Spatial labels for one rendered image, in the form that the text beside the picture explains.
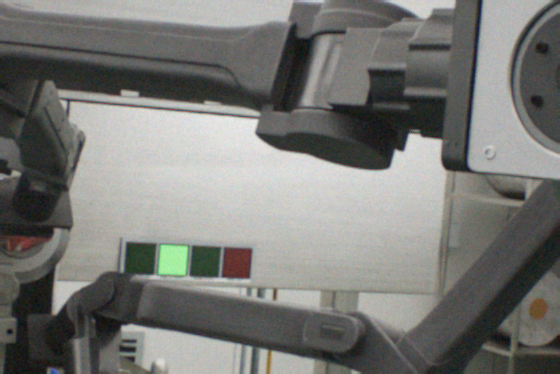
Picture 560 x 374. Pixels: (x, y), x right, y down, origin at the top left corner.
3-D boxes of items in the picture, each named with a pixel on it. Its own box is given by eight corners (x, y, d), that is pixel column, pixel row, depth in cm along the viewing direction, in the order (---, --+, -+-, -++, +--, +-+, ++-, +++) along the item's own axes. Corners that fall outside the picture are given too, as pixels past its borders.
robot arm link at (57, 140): (17, 127, 113) (55, 13, 114) (-45, 109, 113) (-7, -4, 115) (67, 209, 155) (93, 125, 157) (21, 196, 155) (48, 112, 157)
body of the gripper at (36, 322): (98, 364, 177) (116, 346, 171) (26, 364, 173) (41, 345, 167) (94, 320, 180) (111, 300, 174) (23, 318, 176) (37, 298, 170)
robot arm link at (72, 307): (110, 286, 168) (67, 284, 166) (114, 336, 165) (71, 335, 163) (93, 306, 173) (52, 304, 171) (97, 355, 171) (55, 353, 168)
